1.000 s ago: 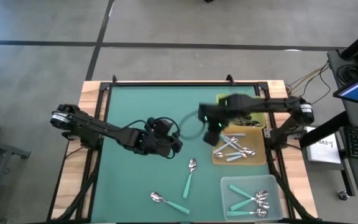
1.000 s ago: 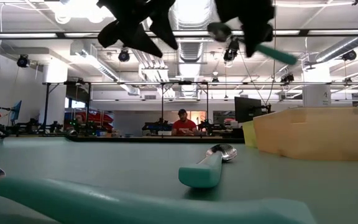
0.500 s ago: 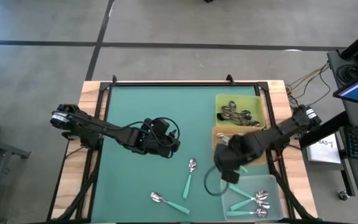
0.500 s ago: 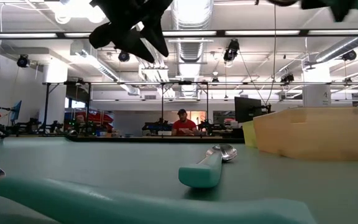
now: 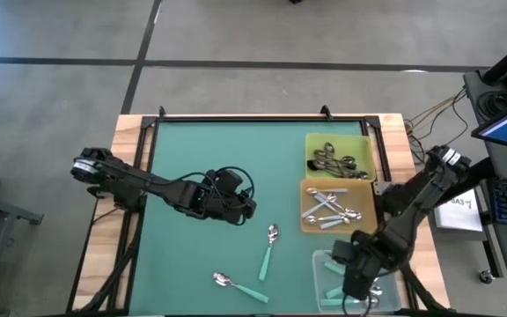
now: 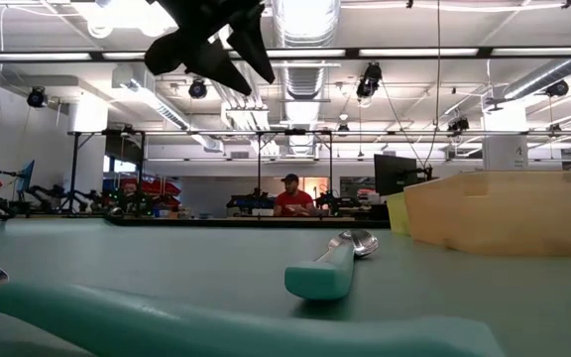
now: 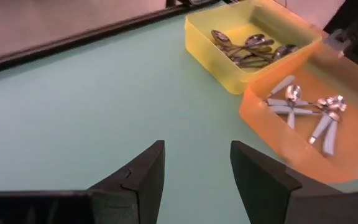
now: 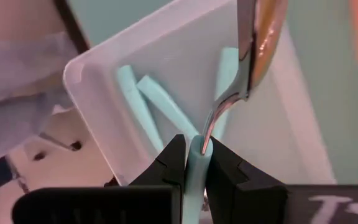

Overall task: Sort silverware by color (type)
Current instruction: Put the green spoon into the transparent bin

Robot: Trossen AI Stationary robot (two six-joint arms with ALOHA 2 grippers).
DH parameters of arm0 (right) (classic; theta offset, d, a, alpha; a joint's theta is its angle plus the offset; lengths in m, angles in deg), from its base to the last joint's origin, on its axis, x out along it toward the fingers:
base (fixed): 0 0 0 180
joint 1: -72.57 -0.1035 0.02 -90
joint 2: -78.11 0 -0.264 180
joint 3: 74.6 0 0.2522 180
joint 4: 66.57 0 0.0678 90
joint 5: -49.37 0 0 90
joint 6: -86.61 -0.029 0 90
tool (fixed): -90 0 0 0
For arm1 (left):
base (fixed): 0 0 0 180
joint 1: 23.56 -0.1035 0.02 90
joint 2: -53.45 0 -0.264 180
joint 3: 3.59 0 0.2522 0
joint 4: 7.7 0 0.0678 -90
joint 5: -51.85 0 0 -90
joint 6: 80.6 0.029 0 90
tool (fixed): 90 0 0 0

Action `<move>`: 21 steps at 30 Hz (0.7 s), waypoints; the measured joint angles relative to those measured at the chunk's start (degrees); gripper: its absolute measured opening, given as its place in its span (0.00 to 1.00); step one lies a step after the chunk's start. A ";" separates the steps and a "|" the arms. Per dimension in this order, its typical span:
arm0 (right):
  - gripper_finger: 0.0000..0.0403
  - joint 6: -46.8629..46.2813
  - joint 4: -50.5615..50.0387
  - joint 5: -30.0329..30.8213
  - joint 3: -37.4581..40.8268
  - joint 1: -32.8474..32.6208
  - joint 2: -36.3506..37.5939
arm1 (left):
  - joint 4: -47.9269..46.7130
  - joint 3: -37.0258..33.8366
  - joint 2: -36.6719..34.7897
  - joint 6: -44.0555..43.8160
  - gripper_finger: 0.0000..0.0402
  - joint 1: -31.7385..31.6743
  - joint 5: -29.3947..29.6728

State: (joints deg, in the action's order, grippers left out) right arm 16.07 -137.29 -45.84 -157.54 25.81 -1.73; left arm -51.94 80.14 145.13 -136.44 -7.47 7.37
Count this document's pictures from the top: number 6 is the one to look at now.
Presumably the person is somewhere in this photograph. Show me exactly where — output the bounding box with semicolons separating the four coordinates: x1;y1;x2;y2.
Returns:
273;173;316;218

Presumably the yellow plastic bin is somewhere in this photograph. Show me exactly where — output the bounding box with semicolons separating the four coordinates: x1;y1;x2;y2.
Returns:
387;191;414;237

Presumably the green table mat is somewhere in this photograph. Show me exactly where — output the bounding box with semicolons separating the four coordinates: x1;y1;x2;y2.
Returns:
0;217;571;357

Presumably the beige plastic bin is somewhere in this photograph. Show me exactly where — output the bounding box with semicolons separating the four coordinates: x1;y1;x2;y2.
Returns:
403;171;571;258

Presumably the black monitor on arm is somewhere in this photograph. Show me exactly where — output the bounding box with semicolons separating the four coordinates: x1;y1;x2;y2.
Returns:
373;154;419;195

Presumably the black hanging cable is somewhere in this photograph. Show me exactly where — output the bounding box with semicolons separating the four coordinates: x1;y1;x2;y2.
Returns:
421;0;441;168

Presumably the black metal rig frame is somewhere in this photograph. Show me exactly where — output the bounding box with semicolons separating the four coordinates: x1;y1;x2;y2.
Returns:
66;128;335;220

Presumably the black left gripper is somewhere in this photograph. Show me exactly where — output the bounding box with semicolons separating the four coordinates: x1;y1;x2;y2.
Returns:
144;0;276;97

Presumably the silver ribbed ventilation duct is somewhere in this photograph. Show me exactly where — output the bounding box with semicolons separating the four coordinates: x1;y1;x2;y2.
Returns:
273;0;341;100

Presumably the background robot workstation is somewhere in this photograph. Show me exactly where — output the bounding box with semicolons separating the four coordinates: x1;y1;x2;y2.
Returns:
225;193;277;219

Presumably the silver slanted ventilation duct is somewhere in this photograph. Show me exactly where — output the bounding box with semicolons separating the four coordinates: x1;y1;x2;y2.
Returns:
501;56;571;100

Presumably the spoon with teal handle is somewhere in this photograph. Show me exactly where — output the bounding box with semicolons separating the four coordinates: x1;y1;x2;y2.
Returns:
0;254;508;357
284;228;381;302

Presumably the black overhead frame beam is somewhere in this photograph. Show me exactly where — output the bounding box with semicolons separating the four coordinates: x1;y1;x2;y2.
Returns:
0;46;571;64

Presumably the red storage rack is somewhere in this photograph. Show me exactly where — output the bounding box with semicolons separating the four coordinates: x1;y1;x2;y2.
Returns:
101;173;182;212

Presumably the black metal table frame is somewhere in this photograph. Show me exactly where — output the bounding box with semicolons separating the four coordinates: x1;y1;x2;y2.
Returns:
104;215;391;229

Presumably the tilted blue monitor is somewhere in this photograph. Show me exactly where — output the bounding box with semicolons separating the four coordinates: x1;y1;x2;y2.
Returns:
15;159;37;194

